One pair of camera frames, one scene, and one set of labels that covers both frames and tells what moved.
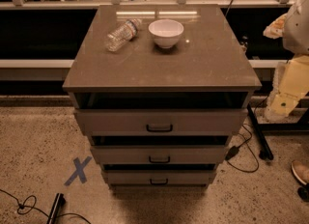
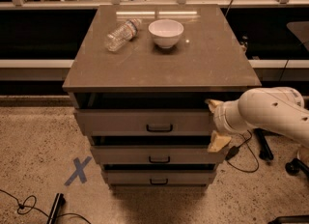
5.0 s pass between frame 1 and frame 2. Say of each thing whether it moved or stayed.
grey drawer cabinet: stayed
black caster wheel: moved
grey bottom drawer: stayed
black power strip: stayed
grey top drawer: stayed
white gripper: moved
